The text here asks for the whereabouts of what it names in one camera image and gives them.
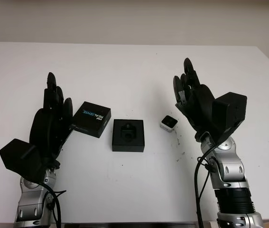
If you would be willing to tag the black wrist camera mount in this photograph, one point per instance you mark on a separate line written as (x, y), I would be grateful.
(231, 111)
(18, 159)

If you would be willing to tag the small silver depth camera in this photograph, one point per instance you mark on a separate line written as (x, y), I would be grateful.
(168, 121)

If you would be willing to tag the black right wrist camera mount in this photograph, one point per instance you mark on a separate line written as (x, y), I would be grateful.
(231, 111)

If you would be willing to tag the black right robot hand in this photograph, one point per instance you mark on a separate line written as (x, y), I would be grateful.
(200, 107)

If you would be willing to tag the black RealSense box lid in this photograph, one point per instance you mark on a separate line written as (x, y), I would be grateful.
(89, 118)

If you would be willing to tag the black camera box base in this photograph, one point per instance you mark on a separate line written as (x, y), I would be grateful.
(127, 146)

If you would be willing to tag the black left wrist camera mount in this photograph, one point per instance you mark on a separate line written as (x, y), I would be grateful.
(18, 159)

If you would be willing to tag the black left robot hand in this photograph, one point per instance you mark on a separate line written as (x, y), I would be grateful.
(46, 128)

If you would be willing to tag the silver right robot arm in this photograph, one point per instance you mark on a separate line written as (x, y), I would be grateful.
(231, 166)

